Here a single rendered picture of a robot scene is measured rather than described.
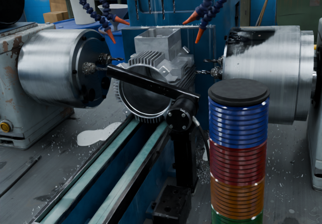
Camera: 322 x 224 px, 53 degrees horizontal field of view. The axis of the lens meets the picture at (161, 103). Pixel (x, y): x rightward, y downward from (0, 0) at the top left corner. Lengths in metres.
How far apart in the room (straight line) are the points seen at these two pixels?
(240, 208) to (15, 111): 0.88
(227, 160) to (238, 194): 0.04
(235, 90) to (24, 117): 0.90
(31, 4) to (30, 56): 6.97
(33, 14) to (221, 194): 7.75
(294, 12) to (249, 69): 4.15
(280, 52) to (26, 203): 0.72
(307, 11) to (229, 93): 4.61
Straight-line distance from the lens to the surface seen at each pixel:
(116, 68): 0.86
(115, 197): 0.68
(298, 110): 0.82
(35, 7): 7.94
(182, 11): 1.13
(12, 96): 1.11
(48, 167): 1.05
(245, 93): 0.32
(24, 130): 1.15
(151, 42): 0.92
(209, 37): 0.99
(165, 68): 0.83
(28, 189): 0.98
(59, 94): 1.00
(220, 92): 0.32
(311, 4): 4.89
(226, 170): 0.35
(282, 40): 0.81
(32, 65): 1.03
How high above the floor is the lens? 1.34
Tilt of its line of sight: 24 degrees down
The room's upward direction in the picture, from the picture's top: 5 degrees counter-clockwise
